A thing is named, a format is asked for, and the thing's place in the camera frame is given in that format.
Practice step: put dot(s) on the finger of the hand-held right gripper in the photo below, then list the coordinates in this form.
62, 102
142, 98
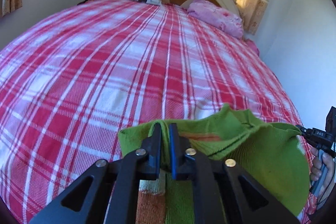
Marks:
302, 132

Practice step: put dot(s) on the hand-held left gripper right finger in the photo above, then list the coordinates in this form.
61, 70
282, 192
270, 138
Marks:
173, 150

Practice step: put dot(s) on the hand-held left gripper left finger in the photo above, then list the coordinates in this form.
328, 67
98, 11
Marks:
155, 158

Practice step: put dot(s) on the green orange striped knit sweater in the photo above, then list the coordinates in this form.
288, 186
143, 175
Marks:
262, 150

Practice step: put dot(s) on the person's right hand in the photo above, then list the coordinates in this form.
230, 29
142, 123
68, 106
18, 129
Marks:
330, 165

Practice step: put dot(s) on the pink cloth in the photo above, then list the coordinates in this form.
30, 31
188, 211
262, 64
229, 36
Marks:
252, 46

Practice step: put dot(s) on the red white plaid bed sheet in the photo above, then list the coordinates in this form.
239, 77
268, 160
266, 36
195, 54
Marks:
105, 69

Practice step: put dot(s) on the pink floral pillow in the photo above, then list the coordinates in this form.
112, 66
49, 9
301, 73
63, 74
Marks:
218, 16

